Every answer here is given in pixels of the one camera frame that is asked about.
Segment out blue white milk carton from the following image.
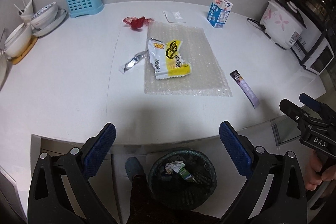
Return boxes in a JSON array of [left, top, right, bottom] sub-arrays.
[[209, 0, 234, 28]]

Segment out blue patterned bowl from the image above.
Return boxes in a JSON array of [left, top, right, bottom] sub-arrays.
[[30, 2, 58, 29]]

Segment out red mesh net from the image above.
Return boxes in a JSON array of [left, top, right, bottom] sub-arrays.
[[122, 17, 155, 31]]

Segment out small clear plastic bag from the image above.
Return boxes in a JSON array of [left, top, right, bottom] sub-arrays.
[[163, 10, 186, 24]]

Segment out black metal rack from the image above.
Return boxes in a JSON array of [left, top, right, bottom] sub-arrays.
[[290, 0, 336, 69]]

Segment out purple sachet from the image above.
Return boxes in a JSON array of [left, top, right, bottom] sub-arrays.
[[230, 70, 260, 108]]

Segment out wooden trivet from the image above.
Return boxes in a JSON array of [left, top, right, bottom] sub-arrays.
[[12, 36, 38, 65]]

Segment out white countertop oven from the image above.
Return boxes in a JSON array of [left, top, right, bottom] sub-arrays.
[[290, 19, 335, 75]]

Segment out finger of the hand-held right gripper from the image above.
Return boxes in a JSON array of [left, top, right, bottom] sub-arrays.
[[280, 98, 315, 125], [299, 93, 329, 114]]

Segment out black trash bin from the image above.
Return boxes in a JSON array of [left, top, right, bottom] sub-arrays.
[[148, 150, 218, 209]]

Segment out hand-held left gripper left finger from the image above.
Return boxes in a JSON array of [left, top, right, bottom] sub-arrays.
[[28, 122, 116, 224]]

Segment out stacked metal pots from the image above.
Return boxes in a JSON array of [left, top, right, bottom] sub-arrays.
[[302, 0, 336, 25]]

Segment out small silver wrapper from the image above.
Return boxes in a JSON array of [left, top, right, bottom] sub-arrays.
[[119, 49, 149, 73]]

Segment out person's blue shoe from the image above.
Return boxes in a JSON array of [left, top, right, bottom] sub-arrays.
[[125, 156, 145, 182]]

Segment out black power cable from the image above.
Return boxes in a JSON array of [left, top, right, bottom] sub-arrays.
[[247, 18, 279, 45]]

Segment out white tissue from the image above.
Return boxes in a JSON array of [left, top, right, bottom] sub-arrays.
[[165, 161, 185, 174]]

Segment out plain white bowl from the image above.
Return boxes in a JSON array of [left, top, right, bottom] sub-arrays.
[[4, 22, 33, 58]]

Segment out green white cardboard box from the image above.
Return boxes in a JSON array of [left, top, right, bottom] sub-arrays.
[[178, 168, 194, 182]]

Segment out person's right hand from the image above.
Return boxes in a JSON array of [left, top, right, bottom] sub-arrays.
[[304, 151, 336, 191]]

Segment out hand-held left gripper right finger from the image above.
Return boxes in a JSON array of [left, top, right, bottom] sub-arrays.
[[219, 121, 307, 224]]

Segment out clear bubble wrap sheet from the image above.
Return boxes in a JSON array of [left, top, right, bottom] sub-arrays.
[[144, 22, 233, 97]]

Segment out white folded container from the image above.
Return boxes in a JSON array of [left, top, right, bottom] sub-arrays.
[[14, 0, 34, 22]]

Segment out white floral rice cooker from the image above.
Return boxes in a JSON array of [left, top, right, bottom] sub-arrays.
[[260, 0, 307, 50]]

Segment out yellow white snack wrapper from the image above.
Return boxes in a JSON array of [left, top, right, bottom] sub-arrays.
[[147, 38, 193, 80]]

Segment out person's leg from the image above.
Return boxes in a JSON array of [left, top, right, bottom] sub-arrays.
[[126, 174, 160, 224]]

